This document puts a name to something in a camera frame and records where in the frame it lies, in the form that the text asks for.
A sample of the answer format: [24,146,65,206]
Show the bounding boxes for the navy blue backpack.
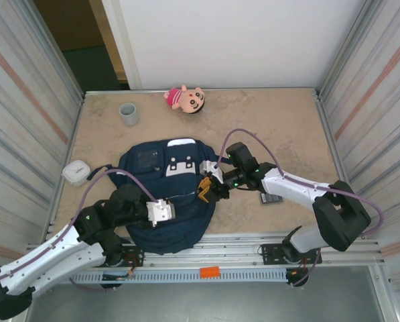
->
[87,136,220,255]

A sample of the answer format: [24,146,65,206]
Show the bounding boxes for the black calculator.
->
[259,193,283,205]

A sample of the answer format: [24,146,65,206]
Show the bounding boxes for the white square container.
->
[62,160,92,187]

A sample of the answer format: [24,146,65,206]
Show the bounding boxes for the plush doll in pink shirt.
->
[163,84,210,115]

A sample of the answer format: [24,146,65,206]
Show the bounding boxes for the grey cup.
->
[119,103,140,127]

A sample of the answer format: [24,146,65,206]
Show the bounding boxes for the aluminium rail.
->
[50,231,387,270]

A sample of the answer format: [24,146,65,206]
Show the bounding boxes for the white slotted cable tray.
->
[65,270,287,283]

